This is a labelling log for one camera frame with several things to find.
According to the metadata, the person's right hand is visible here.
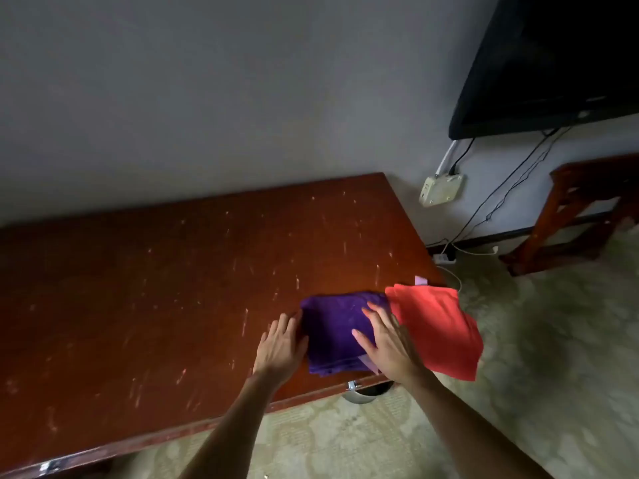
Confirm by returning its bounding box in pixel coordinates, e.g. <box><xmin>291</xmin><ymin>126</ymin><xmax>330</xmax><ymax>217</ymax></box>
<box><xmin>351</xmin><ymin>301</ymin><xmax>433</xmax><ymax>390</ymax></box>

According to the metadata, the brown wooden table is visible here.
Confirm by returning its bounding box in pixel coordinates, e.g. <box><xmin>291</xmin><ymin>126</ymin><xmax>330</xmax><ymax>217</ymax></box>
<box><xmin>0</xmin><ymin>172</ymin><xmax>448</xmax><ymax>479</ymax></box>

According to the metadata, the black plug cable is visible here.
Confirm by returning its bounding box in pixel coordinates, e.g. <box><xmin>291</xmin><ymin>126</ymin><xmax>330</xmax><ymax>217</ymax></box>
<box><xmin>447</xmin><ymin>137</ymin><xmax>476</xmax><ymax>176</ymax></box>

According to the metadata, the dark baseboard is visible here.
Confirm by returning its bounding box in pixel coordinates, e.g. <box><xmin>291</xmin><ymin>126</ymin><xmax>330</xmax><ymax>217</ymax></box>
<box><xmin>425</xmin><ymin>210</ymin><xmax>620</xmax><ymax>251</ymax></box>

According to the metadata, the red-brown wooden stool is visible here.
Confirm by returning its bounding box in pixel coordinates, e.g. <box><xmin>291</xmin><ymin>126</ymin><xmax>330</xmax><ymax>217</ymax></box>
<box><xmin>499</xmin><ymin>153</ymin><xmax>639</xmax><ymax>277</ymax></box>

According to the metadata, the person's right forearm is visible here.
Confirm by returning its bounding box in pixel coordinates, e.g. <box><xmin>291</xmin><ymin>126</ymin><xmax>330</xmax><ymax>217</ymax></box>
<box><xmin>391</xmin><ymin>367</ymin><xmax>552</xmax><ymax>479</ymax></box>

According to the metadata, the red cloth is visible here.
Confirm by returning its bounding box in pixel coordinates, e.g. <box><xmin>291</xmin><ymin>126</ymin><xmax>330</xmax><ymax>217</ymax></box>
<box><xmin>384</xmin><ymin>275</ymin><xmax>485</xmax><ymax>383</ymax></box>

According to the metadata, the thin black cable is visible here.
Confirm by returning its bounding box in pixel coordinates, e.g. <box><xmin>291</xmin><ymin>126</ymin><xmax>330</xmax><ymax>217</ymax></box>
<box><xmin>427</xmin><ymin>126</ymin><xmax>562</xmax><ymax>250</ymax></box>
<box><xmin>484</xmin><ymin>126</ymin><xmax>574</xmax><ymax>223</ymax></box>

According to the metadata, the person's left forearm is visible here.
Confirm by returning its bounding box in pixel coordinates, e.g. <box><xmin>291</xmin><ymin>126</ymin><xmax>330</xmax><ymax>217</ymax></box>
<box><xmin>178</xmin><ymin>371</ymin><xmax>288</xmax><ymax>479</ymax></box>

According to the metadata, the silver metal bin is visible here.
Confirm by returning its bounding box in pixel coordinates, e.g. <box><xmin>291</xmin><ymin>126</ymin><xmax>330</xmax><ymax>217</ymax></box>
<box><xmin>343</xmin><ymin>379</ymin><xmax>395</xmax><ymax>406</ymax></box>

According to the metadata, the black television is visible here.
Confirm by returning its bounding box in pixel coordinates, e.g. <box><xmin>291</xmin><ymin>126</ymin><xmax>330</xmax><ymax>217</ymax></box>
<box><xmin>448</xmin><ymin>0</ymin><xmax>639</xmax><ymax>141</ymax></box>

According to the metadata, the white cable conduit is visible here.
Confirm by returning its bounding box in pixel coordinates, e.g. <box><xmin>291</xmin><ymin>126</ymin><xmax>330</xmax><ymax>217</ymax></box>
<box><xmin>435</xmin><ymin>139</ymin><xmax>459</xmax><ymax>176</ymax></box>

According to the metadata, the beige wall socket box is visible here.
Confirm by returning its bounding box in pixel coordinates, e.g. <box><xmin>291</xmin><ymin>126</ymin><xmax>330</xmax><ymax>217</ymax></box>
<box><xmin>418</xmin><ymin>173</ymin><xmax>465</xmax><ymax>209</ymax></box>

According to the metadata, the white cable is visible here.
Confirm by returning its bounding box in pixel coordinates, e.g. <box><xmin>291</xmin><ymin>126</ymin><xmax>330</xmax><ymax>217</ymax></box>
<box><xmin>437</xmin><ymin>245</ymin><xmax>500</xmax><ymax>295</ymax></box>

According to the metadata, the purple cloth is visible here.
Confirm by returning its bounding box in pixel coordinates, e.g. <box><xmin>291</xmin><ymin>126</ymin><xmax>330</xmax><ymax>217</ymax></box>
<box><xmin>299</xmin><ymin>291</ymin><xmax>393</xmax><ymax>379</ymax></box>

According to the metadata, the person's left hand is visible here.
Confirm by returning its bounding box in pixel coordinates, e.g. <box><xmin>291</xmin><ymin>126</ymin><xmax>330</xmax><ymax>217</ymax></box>
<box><xmin>253</xmin><ymin>311</ymin><xmax>310</xmax><ymax>390</ymax></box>

